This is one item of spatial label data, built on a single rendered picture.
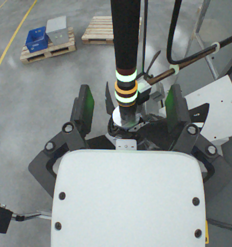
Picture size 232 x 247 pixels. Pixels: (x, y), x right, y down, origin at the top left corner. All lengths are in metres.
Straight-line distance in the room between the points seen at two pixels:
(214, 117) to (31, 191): 2.06
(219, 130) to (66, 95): 2.21
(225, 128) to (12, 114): 2.77
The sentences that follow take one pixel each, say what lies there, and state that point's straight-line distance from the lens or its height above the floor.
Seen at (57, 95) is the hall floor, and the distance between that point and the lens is 2.54.
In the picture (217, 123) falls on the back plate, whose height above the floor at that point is 1.28.
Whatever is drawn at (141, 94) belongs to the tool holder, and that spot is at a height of 1.54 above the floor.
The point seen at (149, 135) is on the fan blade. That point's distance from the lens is 0.46.
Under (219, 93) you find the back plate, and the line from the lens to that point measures 0.71.
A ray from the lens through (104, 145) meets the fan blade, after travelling 0.75.
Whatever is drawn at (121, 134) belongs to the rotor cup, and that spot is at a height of 1.23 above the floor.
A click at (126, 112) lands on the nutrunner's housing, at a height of 1.50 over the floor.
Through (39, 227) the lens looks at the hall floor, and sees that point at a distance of 2.09.
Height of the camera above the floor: 1.77
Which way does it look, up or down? 64 degrees down
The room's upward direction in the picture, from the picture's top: 7 degrees counter-clockwise
